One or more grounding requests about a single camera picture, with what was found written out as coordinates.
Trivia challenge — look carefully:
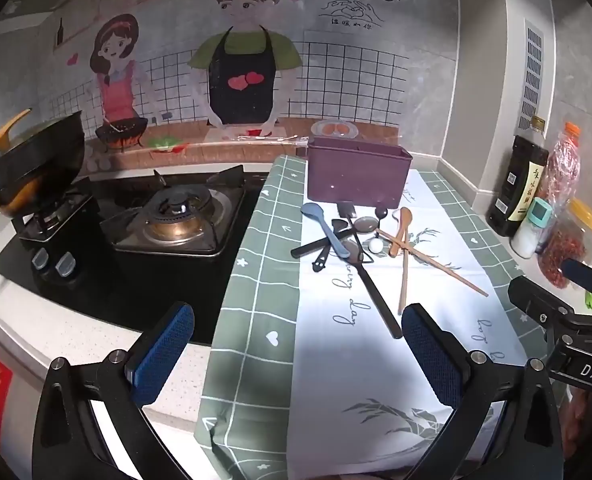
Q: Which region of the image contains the blue plastic spoon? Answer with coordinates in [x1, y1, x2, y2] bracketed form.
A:
[301, 203, 351, 259]

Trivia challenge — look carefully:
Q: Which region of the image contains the salt shaker with teal lid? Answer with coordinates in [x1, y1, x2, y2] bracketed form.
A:
[510, 197, 555, 260]

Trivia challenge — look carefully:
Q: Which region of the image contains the black glass gas stove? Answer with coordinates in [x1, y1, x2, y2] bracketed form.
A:
[0, 164, 271, 347]

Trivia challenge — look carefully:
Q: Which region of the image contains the yellow-lidded chili flake jar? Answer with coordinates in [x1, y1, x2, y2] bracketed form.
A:
[538, 199, 592, 289]

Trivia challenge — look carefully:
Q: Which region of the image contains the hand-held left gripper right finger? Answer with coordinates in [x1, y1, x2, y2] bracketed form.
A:
[401, 302, 565, 480]

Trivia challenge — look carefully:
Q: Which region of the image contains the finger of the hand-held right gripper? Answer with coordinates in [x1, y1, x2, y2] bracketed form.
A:
[562, 258, 592, 291]
[507, 275, 577, 333]

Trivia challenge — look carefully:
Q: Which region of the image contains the dark grey spoon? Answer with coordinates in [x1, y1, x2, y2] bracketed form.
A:
[291, 216, 379, 259]

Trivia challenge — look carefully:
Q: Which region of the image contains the cartoon couple wall poster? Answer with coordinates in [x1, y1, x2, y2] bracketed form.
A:
[40, 0, 460, 171]

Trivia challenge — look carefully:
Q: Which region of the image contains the bag of dried chilies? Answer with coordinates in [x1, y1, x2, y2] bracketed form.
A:
[546, 121, 582, 211]

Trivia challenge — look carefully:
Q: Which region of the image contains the black wok with wooden handle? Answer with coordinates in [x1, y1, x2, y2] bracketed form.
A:
[0, 109, 86, 196]

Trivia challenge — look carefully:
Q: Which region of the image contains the purple utensil box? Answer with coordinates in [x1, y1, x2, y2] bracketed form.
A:
[306, 136, 413, 207]

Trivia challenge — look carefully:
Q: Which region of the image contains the black pan with yellow handle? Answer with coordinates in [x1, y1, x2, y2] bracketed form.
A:
[0, 160, 84, 221]

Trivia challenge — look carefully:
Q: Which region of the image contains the gas burner with grate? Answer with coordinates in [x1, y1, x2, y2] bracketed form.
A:
[100, 164, 247, 257]
[13, 185, 95, 242]

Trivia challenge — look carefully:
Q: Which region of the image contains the small black spatula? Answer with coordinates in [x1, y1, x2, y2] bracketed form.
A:
[312, 201, 357, 273]

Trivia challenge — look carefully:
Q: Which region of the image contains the dark soy sauce bottle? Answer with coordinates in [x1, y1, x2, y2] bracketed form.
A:
[486, 116, 550, 238]

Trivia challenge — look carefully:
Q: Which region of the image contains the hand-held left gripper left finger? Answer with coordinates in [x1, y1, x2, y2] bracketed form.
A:
[32, 301, 195, 480]

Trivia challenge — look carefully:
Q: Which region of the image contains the long black-handled brown spoon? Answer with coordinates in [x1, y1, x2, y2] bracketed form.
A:
[340, 239, 403, 339]

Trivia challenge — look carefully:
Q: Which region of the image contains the wooden spoon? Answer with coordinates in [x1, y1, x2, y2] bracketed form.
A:
[388, 207, 413, 257]

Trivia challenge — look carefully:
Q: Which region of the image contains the green and white tablecloth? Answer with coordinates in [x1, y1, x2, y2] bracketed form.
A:
[193, 154, 533, 480]

